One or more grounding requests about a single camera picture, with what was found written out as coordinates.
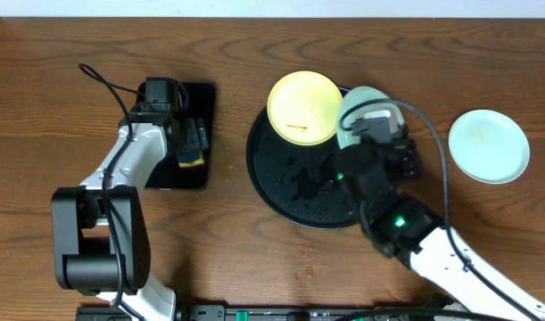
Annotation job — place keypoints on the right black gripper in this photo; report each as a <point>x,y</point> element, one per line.
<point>405,152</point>

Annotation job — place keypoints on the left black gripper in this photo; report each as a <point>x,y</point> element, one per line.
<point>194,135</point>

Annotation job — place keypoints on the green yellow sponge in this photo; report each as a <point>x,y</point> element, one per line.
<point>190,159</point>

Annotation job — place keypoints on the light blue plate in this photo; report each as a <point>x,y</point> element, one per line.
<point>489,147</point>
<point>363,94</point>

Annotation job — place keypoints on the light blue plate front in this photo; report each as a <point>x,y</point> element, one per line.
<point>489,147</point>

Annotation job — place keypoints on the yellow plate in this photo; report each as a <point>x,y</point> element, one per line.
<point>303,107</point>

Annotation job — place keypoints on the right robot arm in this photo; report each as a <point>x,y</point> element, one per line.
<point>401,227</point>

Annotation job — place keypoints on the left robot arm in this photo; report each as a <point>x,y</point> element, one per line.
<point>101,247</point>

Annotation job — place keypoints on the black rectangular tray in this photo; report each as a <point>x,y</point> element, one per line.
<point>167,175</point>

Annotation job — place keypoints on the black round tray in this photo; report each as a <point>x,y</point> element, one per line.
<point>297,182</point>

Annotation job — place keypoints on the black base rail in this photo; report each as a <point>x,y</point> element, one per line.
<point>221,313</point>

